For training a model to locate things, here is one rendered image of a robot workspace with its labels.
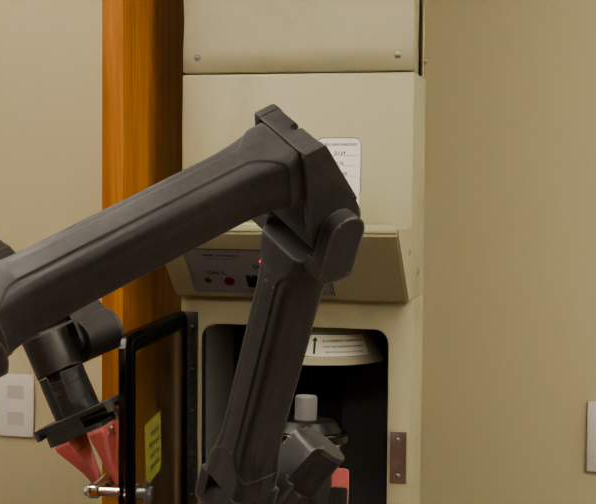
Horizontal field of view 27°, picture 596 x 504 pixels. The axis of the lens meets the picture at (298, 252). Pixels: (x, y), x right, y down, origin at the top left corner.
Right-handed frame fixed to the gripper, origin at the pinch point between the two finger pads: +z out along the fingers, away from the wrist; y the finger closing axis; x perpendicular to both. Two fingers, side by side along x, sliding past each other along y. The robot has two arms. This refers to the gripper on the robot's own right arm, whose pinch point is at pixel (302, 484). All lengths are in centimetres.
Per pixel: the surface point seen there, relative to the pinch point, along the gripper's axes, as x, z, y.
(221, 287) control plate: -24.3, 6.6, 13.4
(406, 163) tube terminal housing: -41.5, 8.7, -10.6
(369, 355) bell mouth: -15.6, 16.5, -5.4
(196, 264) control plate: -27.2, 3.2, 16.0
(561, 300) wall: -24, 53, -31
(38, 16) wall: -70, 52, 61
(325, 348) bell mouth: -16.5, 13.0, 0.2
